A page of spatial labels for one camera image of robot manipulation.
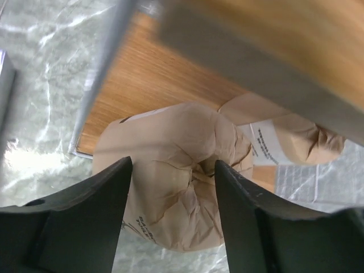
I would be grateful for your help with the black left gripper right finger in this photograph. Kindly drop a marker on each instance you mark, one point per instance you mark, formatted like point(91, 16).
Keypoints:
point(266, 233)

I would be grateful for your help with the wire shelf with wooden boards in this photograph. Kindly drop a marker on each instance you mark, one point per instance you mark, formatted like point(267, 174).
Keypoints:
point(306, 56)

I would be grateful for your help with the brown paper roll with label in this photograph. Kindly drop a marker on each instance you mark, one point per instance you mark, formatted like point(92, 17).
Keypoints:
point(280, 137)

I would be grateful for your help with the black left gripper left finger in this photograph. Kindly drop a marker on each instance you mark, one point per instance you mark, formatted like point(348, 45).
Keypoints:
point(73, 230)

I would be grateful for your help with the brown paper roll with drawing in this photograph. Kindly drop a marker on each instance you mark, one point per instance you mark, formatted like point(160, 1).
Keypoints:
point(172, 199)

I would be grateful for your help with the silver Protefix box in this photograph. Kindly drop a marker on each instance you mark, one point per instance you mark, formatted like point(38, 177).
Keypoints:
point(6, 84)

